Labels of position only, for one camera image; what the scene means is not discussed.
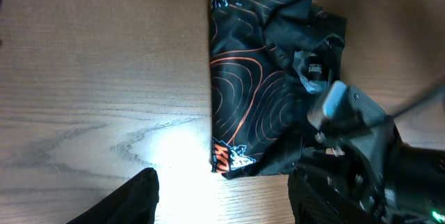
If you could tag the black jersey with orange contour lines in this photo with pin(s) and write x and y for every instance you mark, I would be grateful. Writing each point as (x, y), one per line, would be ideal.
(269, 60)

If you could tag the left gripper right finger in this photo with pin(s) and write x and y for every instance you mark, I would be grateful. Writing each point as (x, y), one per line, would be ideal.
(327, 193)

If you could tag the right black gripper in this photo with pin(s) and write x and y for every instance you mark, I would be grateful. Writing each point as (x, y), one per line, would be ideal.
(404, 184)

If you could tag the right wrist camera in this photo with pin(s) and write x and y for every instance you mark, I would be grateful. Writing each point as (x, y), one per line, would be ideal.
(327, 105)

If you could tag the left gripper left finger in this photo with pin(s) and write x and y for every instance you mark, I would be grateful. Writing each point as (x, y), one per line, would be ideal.
(132, 203)

